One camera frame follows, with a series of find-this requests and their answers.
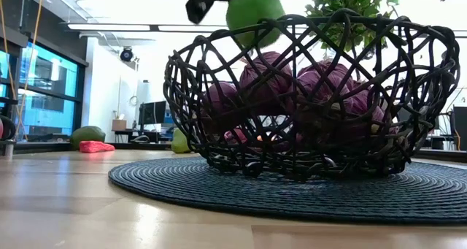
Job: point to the blue storage shelf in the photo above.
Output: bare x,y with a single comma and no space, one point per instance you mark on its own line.
168,119

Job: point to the round black mounted camera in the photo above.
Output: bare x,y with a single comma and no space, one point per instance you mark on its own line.
126,54

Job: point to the black aluminium table frame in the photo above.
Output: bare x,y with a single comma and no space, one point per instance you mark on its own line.
146,146

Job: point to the black cabinet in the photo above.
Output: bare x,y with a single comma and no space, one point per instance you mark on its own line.
460,128

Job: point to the red pomegranate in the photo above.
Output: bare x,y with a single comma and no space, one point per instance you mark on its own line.
237,136

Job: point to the dark green avocado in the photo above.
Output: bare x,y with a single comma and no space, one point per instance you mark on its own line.
87,136

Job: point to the potted green plant white pot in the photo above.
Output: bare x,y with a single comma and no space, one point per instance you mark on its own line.
350,0

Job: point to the orange-red chili pepper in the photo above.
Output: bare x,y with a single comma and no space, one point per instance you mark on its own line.
95,147

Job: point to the purple cabbage pieces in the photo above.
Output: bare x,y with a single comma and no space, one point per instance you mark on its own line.
321,81

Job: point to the large blue-tinted window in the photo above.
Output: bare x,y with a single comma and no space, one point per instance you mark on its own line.
47,73

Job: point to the green apple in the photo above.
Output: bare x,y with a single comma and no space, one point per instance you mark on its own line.
251,11

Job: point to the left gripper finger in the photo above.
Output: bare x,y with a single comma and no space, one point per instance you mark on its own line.
197,11

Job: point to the round dark woven placemat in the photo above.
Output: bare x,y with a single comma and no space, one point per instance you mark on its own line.
255,198

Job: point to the silver metal post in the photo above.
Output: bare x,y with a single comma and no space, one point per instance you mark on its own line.
9,149

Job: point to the black computer monitor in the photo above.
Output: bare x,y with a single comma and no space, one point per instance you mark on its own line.
153,112

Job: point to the ceiling light strip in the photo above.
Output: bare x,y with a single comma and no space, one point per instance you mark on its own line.
109,27

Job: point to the green speckled pear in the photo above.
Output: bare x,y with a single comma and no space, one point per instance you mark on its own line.
179,143

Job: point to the small cardboard box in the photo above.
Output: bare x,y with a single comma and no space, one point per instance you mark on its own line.
119,125

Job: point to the dark office desk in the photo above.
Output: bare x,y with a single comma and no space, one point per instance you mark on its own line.
124,131

